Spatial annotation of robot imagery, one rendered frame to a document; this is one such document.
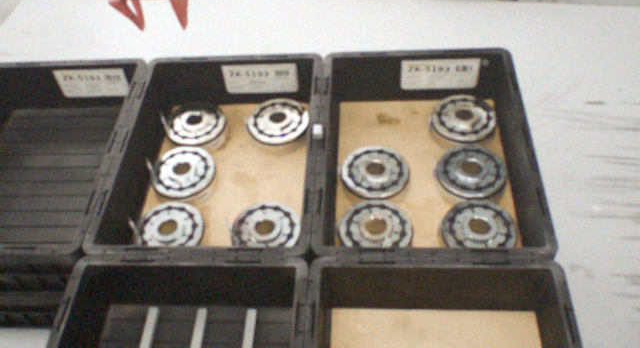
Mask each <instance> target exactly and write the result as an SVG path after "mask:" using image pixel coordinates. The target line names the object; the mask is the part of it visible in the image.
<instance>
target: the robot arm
mask: <svg viewBox="0 0 640 348"><path fill-rule="evenodd" d="M107 1H108V4H109V6H110V7H112V8H113V9H114V10H117V11H118V12H119V13H121V14H122V15H124V16H125V17H126V18H128V19H129V20H130V21H131V22H133V24H134V25H135V26H136V27H137V28H138V29H139V30H140V31H142V32H143V31H144V29H145V20H144V15H143V10H142V5H141V1H140V0H130V2H131V4H133V7H134V9H135V11H136V14H137V15H136V14H135V13H134V11H133V10H131V9H130V8H129V5H128V4H127V1H128V0H107ZM169 1H170V4H171V6H172V9H173V11H174V13H175V15H176V17H177V19H178V22H179V25H180V26H181V28H183V30H184V31H185V30H186V29H187V26H188V0H169Z"/></svg>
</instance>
